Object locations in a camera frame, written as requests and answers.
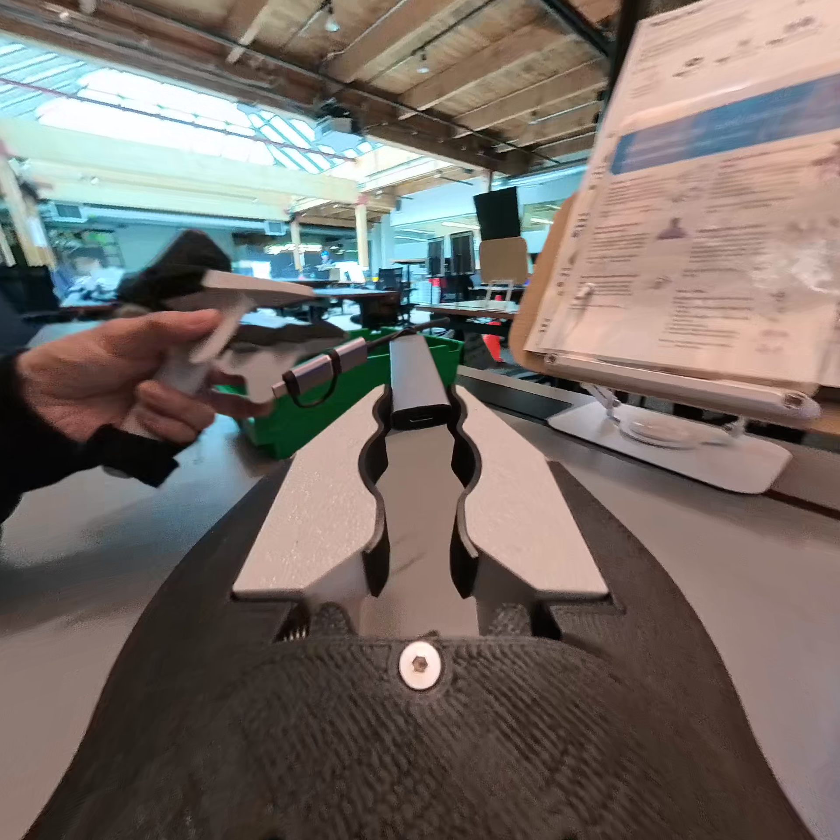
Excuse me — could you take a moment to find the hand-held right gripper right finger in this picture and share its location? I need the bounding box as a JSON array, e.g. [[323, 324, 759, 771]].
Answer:
[[449, 385, 611, 626]]

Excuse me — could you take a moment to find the wooden board on stand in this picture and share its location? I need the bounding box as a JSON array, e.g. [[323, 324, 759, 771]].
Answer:
[[478, 236, 530, 306]]

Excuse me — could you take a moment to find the white instruction sheet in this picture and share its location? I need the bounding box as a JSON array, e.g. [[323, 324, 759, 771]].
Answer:
[[617, 0, 840, 132]]

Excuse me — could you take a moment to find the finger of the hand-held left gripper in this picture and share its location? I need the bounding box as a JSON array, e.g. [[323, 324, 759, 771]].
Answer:
[[220, 320, 350, 404], [200, 270, 317, 311]]

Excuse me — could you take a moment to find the wooden work table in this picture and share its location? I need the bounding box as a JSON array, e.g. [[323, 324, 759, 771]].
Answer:
[[415, 298, 521, 324]]

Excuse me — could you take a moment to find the blue banner instruction sheet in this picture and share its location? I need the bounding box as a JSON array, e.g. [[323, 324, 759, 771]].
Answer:
[[525, 69, 840, 388]]

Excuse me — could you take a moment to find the grey desk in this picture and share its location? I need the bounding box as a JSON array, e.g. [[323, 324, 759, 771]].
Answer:
[[0, 367, 840, 840]]

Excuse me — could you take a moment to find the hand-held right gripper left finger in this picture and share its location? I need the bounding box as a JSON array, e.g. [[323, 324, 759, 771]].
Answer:
[[232, 385, 392, 624]]

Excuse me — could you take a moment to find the grey USB hub with cable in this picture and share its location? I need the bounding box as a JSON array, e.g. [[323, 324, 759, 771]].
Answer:
[[271, 318, 456, 432]]

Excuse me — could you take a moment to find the person's left hand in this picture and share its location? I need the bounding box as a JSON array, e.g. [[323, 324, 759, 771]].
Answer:
[[16, 308, 278, 445]]

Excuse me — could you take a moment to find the black hanging panel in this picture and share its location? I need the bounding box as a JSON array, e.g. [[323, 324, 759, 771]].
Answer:
[[474, 187, 519, 241]]

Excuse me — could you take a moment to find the green plastic bin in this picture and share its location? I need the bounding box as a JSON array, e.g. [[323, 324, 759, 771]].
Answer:
[[213, 328, 466, 460]]

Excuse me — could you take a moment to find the white stand base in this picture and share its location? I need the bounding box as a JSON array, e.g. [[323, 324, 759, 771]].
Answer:
[[548, 384, 794, 494]]

